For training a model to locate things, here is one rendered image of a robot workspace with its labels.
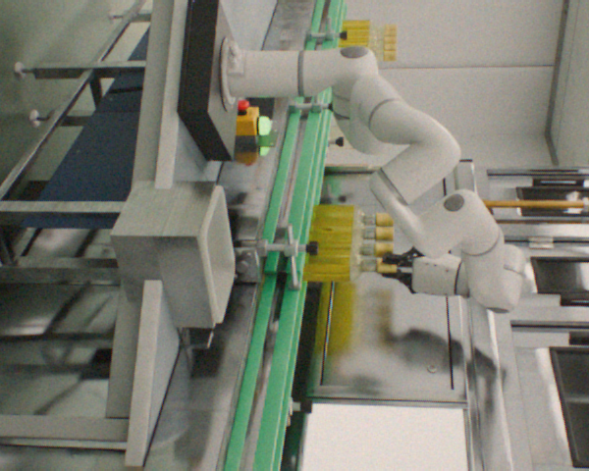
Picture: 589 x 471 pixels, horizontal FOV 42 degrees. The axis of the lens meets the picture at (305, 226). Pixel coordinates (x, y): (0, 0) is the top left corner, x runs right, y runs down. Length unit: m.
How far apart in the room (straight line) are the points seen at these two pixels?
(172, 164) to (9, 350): 0.70
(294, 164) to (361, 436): 0.67
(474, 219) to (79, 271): 0.97
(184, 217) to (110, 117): 0.85
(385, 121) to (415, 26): 6.41
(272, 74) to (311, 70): 0.08
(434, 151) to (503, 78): 6.74
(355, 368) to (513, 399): 0.34
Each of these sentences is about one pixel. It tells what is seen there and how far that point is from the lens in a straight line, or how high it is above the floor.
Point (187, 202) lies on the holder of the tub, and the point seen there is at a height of 0.79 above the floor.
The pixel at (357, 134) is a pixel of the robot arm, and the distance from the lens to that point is 1.54.
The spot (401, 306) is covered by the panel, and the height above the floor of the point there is 1.18.
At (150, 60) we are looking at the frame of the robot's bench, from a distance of 1.66.
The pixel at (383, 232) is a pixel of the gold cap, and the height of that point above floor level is 1.14.
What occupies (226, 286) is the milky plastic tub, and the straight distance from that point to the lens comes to 1.55.
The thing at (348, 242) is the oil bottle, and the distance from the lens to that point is 1.79.
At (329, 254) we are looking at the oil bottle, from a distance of 1.75.
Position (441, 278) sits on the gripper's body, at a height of 1.27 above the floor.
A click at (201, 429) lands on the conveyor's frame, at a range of 1.40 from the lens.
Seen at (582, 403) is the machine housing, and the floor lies 1.56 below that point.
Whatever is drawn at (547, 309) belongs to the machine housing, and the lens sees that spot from 1.91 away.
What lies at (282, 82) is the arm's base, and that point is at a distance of 1.60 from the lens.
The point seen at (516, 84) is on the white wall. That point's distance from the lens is 8.16.
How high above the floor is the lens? 1.17
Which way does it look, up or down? 7 degrees down
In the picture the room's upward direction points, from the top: 91 degrees clockwise
